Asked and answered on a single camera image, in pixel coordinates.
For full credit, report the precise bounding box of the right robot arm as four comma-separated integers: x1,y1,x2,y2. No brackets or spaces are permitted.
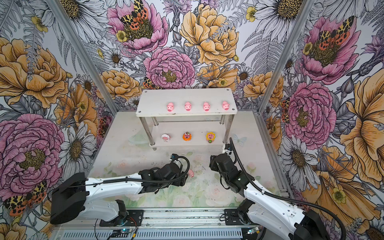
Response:
210,154,330,240

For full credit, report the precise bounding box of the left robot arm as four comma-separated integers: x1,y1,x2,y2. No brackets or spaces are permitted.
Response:
50,162,190,226

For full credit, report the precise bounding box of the white two-tier shelf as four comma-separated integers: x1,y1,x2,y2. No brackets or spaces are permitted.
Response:
136,88,238,149

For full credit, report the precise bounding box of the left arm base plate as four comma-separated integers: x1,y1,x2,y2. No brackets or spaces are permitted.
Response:
99,210,144,227

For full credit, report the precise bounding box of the white vented cable duct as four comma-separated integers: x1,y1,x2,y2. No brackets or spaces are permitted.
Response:
53,228,243,240

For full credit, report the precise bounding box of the pink bear yellow flower toy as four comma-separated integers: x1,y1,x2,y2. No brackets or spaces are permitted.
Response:
206,132,216,144

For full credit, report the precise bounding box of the right aluminium corner post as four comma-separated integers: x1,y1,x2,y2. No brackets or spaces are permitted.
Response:
258,1,314,115

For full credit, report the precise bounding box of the pink bear orange donut toy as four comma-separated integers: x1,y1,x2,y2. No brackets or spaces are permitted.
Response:
183,132,192,142

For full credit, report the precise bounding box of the white hooded pink doll toy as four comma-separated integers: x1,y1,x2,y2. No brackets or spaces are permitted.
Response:
161,134,171,142

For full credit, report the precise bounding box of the pink pig toy pair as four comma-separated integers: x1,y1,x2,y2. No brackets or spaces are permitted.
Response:
167,103,174,112

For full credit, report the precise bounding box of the pink pig toy front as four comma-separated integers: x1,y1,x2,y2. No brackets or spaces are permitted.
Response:
203,102,211,112

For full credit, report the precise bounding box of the aluminium corner post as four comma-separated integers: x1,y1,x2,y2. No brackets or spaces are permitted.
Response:
258,1,314,115
47,1,119,116

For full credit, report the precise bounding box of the right black cable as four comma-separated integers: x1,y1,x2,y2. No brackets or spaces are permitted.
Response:
228,137,347,240

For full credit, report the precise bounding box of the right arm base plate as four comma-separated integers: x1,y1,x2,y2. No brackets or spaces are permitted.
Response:
224,209,250,226

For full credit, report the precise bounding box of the aluminium front rail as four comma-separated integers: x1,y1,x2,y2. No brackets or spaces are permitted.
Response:
59,208,263,229

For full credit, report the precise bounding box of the left aluminium corner post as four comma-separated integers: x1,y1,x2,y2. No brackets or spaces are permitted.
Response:
47,1,119,116

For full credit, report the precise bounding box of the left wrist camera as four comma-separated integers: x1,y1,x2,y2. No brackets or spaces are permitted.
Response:
170,154,181,163

